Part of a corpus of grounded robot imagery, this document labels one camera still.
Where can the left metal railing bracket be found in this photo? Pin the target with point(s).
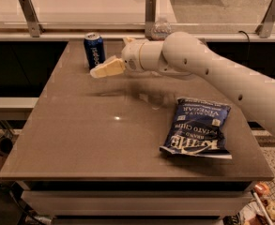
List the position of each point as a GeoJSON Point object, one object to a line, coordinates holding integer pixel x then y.
{"type": "Point", "coordinates": [31, 18]}

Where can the white drawer front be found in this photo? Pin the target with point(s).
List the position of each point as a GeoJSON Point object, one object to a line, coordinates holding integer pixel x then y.
{"type": "Point", "coordinates": [136, 203]}

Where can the wire basket with snacks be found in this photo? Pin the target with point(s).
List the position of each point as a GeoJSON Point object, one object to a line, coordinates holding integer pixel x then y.
{"type": "Point", "coordinates": [260, 210]}

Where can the clear plastic water bottle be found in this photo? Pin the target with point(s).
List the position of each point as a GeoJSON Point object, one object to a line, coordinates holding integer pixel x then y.
{"type": "Point", "coordinates": [161, 29]}

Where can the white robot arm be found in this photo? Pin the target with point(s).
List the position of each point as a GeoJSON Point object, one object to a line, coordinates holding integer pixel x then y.
{"type": "Point", "coordinates": [181, 54]}

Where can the metal railing bracket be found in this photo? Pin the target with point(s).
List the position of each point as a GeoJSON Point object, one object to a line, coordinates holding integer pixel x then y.
{"type": "Point", "coordinates": [150, 16]}
{"type": "Point", "coordinates": [31, 18]}
{"type": "Point", "coordinates": [264, 29]}

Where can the middle metal railing bracket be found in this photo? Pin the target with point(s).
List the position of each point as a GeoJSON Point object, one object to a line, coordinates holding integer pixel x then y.
{"type": "Point", "coordinates": [150, 16]}

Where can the blue pepsi can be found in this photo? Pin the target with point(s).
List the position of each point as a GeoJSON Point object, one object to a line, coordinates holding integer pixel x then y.
{"type": "Point", "coordinates": [94, 49]}

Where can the blue kettle chips bag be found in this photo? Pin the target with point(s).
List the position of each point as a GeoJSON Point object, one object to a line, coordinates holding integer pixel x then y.
{"type": "Point", "coordinates": [196, 129]}

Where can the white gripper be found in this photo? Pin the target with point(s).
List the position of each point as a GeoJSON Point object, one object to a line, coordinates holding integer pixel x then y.
{"type": "Point", "coordinates": [130, 54]}

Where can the right metal railing bracket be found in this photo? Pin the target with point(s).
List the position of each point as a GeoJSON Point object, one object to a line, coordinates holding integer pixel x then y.
{"type": "Point", "coordinates": [264, 29]}

